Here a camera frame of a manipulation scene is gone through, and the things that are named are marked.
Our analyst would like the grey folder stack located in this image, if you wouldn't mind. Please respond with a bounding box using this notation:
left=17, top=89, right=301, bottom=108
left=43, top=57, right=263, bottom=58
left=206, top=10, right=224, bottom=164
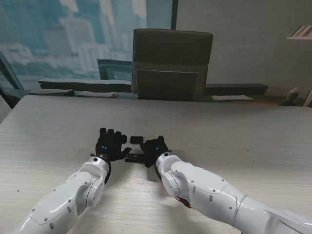
left=75, top=90, right=120, bottom=99

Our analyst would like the light wooden board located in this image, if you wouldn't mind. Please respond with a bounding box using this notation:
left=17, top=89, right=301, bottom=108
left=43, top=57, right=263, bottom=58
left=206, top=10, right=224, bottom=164
left=303, top=89, right=312, bottom=108

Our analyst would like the red black arm cable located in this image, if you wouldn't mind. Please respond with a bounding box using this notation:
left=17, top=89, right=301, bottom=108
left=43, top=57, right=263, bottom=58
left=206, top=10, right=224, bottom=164
left=103, top=160, right=112, bottom=186
left=175, top=196, right=194, bottom=210

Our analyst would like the black remote control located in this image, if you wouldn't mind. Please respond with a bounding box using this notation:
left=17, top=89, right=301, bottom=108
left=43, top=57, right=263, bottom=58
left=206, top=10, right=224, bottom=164
left=124, top=153, right=146, bottom=163

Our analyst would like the dark grey folder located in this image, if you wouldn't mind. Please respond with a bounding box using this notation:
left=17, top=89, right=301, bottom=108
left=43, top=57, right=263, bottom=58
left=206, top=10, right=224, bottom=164
left=27, top=89, right=75, bottom=97

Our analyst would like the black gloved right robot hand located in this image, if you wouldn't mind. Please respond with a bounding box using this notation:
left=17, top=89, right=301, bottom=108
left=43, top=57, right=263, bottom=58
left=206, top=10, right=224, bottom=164
left=139, top=136, right=171, bottom=168

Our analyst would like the grey slanted metal bar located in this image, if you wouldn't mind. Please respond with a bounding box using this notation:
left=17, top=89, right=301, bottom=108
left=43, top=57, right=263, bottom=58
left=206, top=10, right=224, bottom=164
left=0, top=50, right=25, bottom=109

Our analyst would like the white paper sheet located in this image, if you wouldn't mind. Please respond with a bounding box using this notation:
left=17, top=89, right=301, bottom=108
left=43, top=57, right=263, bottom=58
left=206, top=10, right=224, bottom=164
left=211, top=94, right=254, bottom=101

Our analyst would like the small desk ornament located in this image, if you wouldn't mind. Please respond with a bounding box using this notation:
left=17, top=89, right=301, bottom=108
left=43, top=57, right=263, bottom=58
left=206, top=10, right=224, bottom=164
left=280, top=87, right=301, bottom=107

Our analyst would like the short dark bench cushion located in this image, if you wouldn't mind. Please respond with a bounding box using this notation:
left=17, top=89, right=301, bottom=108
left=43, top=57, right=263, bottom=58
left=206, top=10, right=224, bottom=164
left=206, top=83, right=269, bottom=95

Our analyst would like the red black left arm cable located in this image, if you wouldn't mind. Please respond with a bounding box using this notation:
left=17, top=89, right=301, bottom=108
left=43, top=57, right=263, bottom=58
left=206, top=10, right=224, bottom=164
left=103, top=160, right=112, bottom=186

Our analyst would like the dark grey office chair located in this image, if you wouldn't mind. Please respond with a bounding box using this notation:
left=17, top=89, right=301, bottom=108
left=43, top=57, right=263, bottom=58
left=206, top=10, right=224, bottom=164
left=131, top=28, right=214, bottom=102

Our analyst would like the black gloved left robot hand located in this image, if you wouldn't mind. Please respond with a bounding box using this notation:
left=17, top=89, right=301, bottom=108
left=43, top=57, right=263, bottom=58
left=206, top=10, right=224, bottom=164
left=95, top=127, right=132, bottom=162

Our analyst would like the dark window pillar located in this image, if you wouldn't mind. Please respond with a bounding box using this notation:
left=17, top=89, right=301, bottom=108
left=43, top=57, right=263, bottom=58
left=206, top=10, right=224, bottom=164
left=170, top=0, right=179, bottom=30

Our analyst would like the long dark bench cushion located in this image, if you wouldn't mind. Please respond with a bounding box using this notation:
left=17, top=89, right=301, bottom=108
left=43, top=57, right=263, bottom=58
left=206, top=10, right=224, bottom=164
left=38, top=78, right=133, bottom=93

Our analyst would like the red black right arm cable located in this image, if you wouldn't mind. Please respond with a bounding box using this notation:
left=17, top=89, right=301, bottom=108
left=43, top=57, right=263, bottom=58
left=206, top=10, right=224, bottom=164
left=175, top=196, right=194, bottom=210

